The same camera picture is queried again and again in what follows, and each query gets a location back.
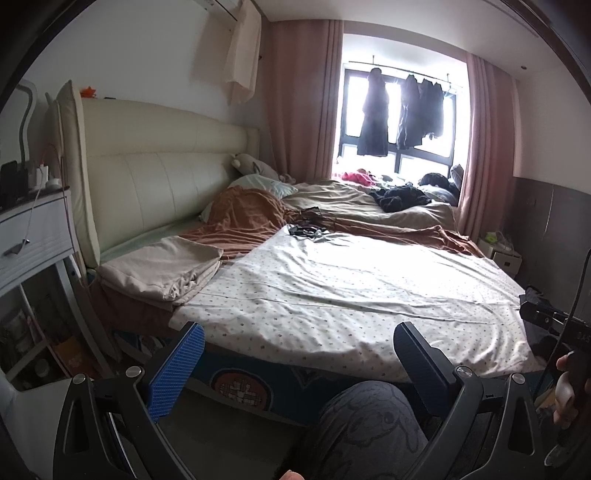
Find black device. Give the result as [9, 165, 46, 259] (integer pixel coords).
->
[0, 161, 27, 209]

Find brown blanket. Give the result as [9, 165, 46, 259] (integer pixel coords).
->
[90, 187, 485, 342]

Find blue printed bed frame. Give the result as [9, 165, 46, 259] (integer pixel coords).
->
[113, 332, 462, 425]

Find short dark hanging garment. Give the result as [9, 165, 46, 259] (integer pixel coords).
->
[418, 78, 445, 139]

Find white air conditioner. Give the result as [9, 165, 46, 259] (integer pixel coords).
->
[196, 0, 241, 21]

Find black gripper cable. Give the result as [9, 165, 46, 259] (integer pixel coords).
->
[538, 248, 591, 402]

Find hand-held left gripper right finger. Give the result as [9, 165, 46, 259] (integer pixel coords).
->
[393, 322, 546, 480]

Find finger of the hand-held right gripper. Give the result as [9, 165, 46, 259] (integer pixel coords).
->
[519, 294, 570, 334]

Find pale pillow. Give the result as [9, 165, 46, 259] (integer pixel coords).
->
[228, 174, 300, 200]

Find crumpled black cloth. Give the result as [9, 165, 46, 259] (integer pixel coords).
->
[369, 184, 432, 213]

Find spotted white bed sheet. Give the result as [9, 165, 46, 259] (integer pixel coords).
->
[171, 228, 548, 384]

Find white nightstand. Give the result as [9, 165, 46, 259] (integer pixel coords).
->
[0, 185, 118, 393]

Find beige jacket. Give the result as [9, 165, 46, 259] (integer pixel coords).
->
[98, 235, 225, 311]

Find tangled black cables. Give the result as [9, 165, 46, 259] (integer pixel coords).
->
[286, 208, 338, 241]

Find dark framed window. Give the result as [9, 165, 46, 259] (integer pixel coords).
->
[337, 67, 465, 178]

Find orange box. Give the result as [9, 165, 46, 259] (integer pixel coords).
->
[55, 337, 88, 374]

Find white plastic object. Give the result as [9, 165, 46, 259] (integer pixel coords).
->
[0, 369, 75, 480]

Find pink cloth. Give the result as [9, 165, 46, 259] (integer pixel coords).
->
[341, 168, 382, 186]

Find pink curtain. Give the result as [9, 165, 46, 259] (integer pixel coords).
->
[259, 18, 345, 183]
[457, 51, 520, 243]

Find grey plush toy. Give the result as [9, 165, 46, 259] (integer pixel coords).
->
[231, 153, 282, 182]

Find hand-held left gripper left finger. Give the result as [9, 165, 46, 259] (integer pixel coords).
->
[53, 322, 205, 480]

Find beige duvet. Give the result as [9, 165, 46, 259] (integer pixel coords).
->
[281, 179, 460, 229]

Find metal clothes rail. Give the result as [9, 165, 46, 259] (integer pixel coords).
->
[348, 55, 462, 93]

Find cream padded headboard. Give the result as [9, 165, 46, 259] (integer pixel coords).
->
[46, 79, 262, 271]

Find white bedside cabinet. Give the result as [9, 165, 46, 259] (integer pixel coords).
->
[478, 231, 525, 278]

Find person's right hand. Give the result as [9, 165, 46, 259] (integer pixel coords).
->
[553, 352, 578, 432]

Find dark cushion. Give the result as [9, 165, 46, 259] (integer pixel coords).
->
[418, 164, 465, 206]

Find white desk lamp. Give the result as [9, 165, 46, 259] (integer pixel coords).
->
[16, 80, 38, 167]

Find long dark hanging garment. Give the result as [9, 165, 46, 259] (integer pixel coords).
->
[356, 67, 389, 158]

